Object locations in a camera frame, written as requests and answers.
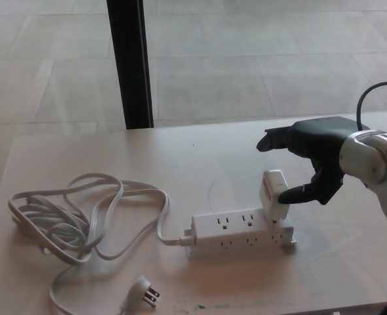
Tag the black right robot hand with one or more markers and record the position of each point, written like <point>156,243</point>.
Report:
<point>318,138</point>

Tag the white power strip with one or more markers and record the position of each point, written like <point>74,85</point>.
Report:
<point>239,234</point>

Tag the black vertical post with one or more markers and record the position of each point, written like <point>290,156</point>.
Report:
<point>129,65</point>

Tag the white plug adapter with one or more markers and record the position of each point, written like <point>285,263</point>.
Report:
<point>272,193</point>

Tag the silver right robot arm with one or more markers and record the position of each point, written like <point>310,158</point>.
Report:
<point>377,164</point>

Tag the white angled wall plug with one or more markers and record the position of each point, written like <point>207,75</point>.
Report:
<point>144,292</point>

